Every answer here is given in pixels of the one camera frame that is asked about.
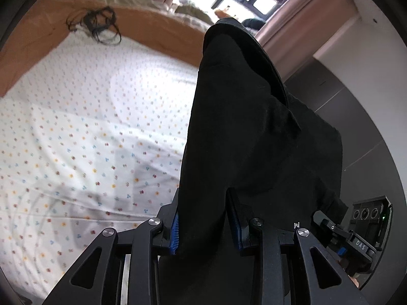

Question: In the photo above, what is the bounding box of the white floral bed sheet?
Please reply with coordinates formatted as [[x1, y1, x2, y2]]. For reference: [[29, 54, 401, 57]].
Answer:
[[0, 33, 204, 299]]

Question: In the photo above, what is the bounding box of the dark rounded cushion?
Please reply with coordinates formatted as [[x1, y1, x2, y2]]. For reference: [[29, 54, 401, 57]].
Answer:
[[242, 18, 266, 34]]

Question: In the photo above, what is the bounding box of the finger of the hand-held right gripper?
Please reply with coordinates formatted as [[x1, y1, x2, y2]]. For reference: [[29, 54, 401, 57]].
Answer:
[[313, 211, 352, 258]]

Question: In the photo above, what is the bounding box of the dark grey cabinet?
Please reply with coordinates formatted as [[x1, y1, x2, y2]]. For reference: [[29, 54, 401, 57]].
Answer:
[[283, 57, 405, 229]]

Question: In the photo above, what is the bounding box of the orange blanket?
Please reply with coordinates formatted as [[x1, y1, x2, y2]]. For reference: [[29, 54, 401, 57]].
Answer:
[[0, 0, 213, 99]]

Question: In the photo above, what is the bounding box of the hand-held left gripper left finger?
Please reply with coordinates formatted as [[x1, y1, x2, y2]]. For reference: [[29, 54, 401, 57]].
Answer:
[[41, 187, 182, 305]]

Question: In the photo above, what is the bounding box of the black button-up shirt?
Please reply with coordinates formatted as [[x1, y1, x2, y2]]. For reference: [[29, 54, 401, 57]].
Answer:
[[157, 17, 347, 305]]

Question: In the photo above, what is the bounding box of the black tangled cable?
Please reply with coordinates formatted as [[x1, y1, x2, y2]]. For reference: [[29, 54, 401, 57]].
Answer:
[[65, 6, 122, 45]]

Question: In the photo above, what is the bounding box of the person's right hand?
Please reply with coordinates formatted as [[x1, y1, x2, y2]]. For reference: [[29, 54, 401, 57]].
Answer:
[[339, 257, 361, 289]]

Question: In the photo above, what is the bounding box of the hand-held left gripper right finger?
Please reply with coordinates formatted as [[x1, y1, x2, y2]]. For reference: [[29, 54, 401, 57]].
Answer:
[[226, 187, 371, 305]]

